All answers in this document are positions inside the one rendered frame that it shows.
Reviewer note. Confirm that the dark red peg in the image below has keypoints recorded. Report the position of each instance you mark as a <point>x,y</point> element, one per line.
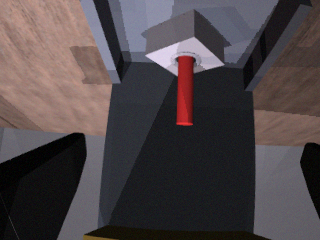
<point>185,90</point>

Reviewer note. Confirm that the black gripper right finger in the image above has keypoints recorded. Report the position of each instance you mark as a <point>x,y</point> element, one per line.
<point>310,165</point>

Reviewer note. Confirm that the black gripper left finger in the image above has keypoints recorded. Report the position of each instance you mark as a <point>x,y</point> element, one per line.
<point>37,188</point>

